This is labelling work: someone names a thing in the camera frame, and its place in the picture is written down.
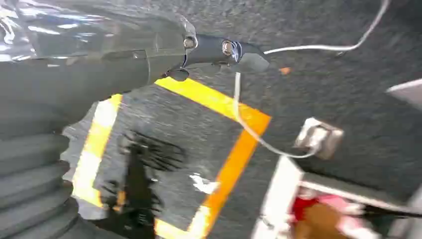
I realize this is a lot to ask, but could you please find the pink and red object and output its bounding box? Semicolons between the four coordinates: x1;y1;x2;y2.
289;194;383;239

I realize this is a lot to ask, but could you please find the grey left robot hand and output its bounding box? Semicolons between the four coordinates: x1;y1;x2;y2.
0;0;270;140

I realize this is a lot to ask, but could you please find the white metal frame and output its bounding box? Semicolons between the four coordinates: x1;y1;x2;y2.
250;156;422;239

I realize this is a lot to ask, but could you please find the thin white cable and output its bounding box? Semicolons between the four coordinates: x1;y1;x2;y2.
263;0;391;55

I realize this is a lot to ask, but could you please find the white cable with plug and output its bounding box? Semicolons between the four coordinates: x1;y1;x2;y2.
232;72;319;160

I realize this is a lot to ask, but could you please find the pale square power adapter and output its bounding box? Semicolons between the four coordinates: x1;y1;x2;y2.
294;117;344;161

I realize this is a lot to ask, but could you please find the grey flat panel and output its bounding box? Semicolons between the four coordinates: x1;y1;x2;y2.
386;78;422;112

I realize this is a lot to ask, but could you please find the white paper scrap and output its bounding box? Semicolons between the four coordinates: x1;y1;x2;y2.
189;173;221;196

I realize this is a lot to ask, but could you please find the yellow tape strip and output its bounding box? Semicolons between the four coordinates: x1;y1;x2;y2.
154;77;272;130
189;116;272;239
71;94;123;209
153;218;211;239

